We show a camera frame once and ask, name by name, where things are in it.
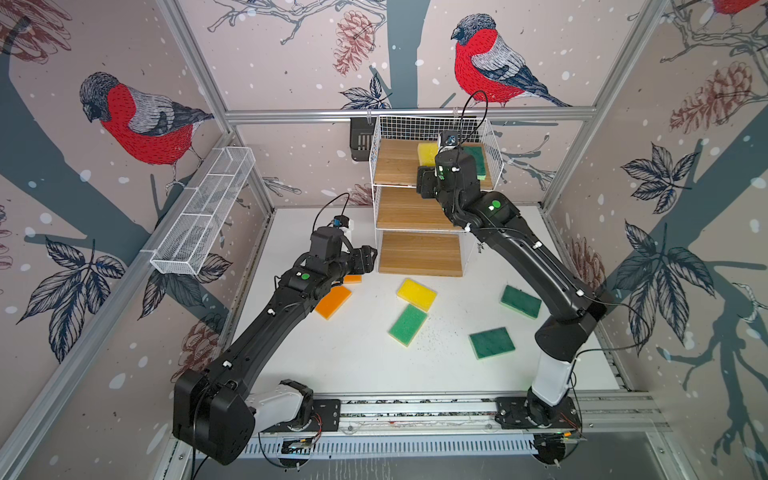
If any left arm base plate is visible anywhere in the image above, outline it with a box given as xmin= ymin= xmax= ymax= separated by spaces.
xmin=276 ymin=399 xmax=341 ymax=433

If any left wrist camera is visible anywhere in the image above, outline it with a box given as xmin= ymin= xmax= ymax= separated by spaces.
xmin=331 ymin=214 xmax=354 ymax=240

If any white wire wall basket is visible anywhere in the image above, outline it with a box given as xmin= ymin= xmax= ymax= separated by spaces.
xmin=150 ymin=146 xmax=255 ymax=275

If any perforated metal vent strip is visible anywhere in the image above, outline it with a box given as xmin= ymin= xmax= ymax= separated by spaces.
xmin=239 ymin=434 xmax=538 ymax=461

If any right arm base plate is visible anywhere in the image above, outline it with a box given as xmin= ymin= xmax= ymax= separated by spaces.
xmin=494 ymin=395 xmax=582 ymax=430

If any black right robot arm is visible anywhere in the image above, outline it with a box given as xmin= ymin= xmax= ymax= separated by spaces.
xmin=416 ymin=147 xmax=607 ymax=423

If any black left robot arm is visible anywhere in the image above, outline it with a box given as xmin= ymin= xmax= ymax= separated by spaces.
xmin=172 ymin=226 xmax=378 ymax=465

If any light green sponge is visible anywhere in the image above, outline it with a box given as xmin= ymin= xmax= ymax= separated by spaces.
xmin=388 ymin=304 xmax=428 ymax=347

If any dark green sponge front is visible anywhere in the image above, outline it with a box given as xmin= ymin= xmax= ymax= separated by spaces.
xmin=469 ymin=327 xmax=516 ymax=360

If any aluminium mounting rail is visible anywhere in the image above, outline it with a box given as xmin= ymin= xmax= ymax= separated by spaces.
xmin=314 ymin=390 xmax=670 ymax=435

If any dark green sponge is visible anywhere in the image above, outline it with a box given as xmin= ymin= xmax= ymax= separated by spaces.
xmin=500 ymin=285 xmax=542 ymax=319
xmin=469 ymin=327 xmax=516 ymax=360

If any black box behind shelf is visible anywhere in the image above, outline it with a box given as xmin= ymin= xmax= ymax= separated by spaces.
xmin=349 ymin=117 xmax=375 ymax=162

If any middle wooden shelf board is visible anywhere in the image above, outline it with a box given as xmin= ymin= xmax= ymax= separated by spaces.
xmin=376 ymin=187 xmax=459 ymax=232

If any dark green sponge carried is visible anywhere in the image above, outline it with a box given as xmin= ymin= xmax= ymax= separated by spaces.
xmin=464 ymin=146 xmax=487 ymax=180

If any yellow sponge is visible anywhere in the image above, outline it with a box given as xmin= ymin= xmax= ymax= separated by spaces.
xmin=397 ymin=278 xmax=437 ymax=312
xmin=417 ymin=142 xmax=439 ymax=167

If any orange sponge middle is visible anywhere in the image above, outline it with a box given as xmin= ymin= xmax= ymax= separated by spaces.
xmin=315 ymin=286 xmax=352 ymax=320

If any dark green sponge right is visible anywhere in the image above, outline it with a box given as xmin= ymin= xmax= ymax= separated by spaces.
xmin=500 ymin=285 xmax=542 ymax=319

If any white wire three-tier shelf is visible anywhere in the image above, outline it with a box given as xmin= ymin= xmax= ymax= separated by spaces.
xmin=369 ymin=115 xmax=502 ymax=277

